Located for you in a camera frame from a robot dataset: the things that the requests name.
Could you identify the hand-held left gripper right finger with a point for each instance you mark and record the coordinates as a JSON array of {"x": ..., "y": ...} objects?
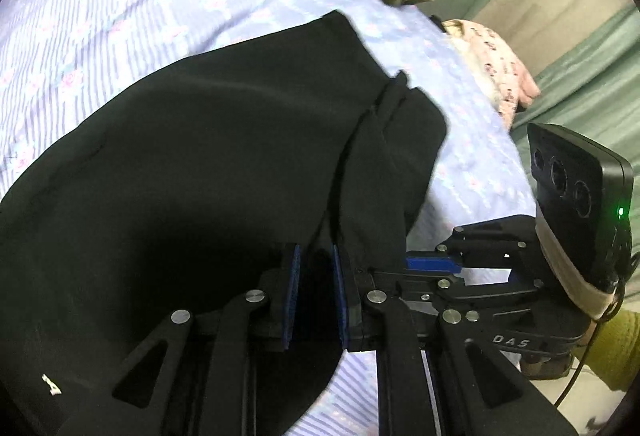
[{"x": 340, "y": 301}]

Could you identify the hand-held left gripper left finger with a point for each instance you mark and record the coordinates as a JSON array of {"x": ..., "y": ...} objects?
[{"x": 294, "y": 296}]

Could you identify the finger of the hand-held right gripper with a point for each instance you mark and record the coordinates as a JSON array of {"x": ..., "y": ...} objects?
[
  {"x": 430, "y": 262},
  {"x": 430, "y": 288}
]

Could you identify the black pants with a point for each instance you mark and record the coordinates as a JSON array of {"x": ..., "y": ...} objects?
[{"x": 200, "y": 141}]

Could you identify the person's right forearm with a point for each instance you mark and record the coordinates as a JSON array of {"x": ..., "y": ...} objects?
[{"x": 617, "y": 348}]

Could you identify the pale green blanket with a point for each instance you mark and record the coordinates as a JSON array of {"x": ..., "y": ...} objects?
[{"x": 590, "y": 76}]

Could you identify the pink floral cloth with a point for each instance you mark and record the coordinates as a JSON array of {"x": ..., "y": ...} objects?
[{"x": 495, "y": 56}]

